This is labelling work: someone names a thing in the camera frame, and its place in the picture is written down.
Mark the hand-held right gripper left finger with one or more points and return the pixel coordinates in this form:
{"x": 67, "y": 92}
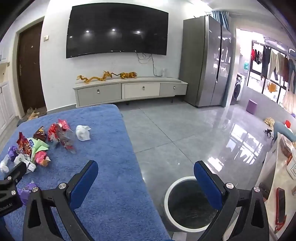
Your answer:
{"x": 84, "y": 183}

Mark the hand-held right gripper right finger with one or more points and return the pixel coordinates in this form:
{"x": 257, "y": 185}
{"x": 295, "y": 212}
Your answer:
{"x": 208, "y": 185}

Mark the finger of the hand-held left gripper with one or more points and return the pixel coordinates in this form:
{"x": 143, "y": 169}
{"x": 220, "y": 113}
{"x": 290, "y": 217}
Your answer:
{"x": 16, "y": 172}

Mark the white paper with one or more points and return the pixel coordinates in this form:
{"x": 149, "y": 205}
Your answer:
{"x": 3, "y": 165}

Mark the white printed wrapper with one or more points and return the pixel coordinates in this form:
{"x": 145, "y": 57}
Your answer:
{"x": 29, "y": 165}

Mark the purple wrapper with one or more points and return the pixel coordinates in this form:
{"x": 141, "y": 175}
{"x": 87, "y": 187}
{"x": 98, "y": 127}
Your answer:
{"x": 12, "y": 153}
{"x": 24, "y": 191}

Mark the white round bin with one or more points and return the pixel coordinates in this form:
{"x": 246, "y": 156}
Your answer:
{"x": 192, "y": 208}

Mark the pink red wrapper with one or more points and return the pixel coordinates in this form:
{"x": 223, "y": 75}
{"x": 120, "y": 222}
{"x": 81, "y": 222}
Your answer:
{"x": 41, "y": 158}

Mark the red snack packet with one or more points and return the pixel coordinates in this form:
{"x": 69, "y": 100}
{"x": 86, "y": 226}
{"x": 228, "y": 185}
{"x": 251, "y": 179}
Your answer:
{"x": 23, "y": 143}

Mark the blue white packet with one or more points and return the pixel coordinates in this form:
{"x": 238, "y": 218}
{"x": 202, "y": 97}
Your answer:
{"x": 32, "y": 142}

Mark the light green paper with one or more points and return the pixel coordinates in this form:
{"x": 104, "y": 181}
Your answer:
{"x": 39, "y": 147}

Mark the clear plastic wrapper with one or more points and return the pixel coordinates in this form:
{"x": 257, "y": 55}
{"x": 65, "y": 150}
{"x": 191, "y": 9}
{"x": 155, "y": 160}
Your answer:
{"x": 67, "y": 142}

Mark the dark brown snack packet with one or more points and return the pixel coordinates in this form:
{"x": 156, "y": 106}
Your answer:
{"x": 39, "y": 134}

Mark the white tissue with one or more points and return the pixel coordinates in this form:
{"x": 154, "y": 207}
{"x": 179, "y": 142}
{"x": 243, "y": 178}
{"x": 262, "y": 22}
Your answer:
{"x": 82, "y": 133}

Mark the red foil wrapper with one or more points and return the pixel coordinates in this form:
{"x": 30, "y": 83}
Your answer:
{"x": 53, "y": 132}

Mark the blue fluffy blanket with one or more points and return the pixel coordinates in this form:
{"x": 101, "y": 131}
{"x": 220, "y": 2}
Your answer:
{"x": 111, "y": 162}

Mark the grey slipper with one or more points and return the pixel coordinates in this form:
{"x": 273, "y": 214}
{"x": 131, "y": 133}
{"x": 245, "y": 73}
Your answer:
{"x": 20, "y": 122}

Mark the tan slipper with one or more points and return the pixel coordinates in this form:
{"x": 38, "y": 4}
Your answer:
{"x": 34, "y": 115}
{"x": 32, "y": 110}

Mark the white side table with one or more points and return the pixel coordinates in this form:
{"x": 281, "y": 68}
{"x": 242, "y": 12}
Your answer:
{"x": 275, "y": 171}

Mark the red flat case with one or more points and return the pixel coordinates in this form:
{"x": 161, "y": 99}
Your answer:
{"x": 281, "y": 206}

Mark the small black object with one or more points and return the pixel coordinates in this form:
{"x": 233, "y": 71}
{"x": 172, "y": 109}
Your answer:
{"x": 268, "y": 132}

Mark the white basket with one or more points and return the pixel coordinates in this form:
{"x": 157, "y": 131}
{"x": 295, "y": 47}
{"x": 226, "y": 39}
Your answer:
{"x": 291, "y": 170}

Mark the brown food package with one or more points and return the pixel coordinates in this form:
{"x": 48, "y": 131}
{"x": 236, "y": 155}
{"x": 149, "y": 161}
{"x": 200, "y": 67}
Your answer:
{"x": 286, "y": 148}

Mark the yellow cloth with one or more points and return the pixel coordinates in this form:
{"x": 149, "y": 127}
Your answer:
{"x": 269, "y": 121}

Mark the purple stool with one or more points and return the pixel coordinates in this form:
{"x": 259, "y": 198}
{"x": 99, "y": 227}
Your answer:
{"x": 251, "y": 106}

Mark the grey white television cabinet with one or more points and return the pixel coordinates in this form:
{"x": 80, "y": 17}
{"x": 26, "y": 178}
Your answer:
{"x": 99, "y": 92}

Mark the grey blue chair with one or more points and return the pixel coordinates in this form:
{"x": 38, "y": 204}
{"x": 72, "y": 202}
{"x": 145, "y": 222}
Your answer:
{"x": 281, "y": 129}

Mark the small red object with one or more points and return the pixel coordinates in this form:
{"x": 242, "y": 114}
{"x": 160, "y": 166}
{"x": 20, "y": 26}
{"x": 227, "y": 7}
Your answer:
{"x": 288, "y": 123}

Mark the white washing machine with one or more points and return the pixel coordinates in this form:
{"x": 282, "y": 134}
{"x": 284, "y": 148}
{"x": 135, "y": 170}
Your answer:
{"x": 239, "y": 87}

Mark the dark brown door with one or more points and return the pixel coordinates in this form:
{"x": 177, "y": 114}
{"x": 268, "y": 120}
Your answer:
{"x": 31, "y": 69}

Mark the golden dragon figurine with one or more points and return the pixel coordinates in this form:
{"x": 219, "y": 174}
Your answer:
{"x": 92, "y": 78}

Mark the golden tiger figurine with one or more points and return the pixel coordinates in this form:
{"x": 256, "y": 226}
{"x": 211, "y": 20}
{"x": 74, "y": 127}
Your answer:
{"x": 128, "y": 75}

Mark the white power strip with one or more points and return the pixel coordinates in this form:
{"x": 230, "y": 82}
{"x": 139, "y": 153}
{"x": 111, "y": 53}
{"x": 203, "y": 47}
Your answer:
{"x": 164, "y": 72}

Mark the teal white container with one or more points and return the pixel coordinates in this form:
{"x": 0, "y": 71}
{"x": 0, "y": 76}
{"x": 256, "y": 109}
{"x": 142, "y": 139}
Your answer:
{"x": 245, "y": 65}

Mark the grey refrigerator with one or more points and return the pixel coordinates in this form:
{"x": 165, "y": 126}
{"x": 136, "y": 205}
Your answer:
{"x": 198, "y": 58}

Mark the row of hanging clothes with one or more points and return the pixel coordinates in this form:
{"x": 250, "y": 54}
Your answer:
{"x": 277, "y": 64}

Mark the blue curtain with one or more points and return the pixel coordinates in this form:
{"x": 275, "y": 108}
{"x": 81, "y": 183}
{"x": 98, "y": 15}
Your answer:
{"x": 222, "y": 18}

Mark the white light switch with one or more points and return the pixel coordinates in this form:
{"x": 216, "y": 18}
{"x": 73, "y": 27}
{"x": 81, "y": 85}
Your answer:
{"x": 46, "y": 38}

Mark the black wall television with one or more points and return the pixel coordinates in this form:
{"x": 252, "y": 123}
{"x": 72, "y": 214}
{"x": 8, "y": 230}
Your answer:
{"x": 115, "y": 30}

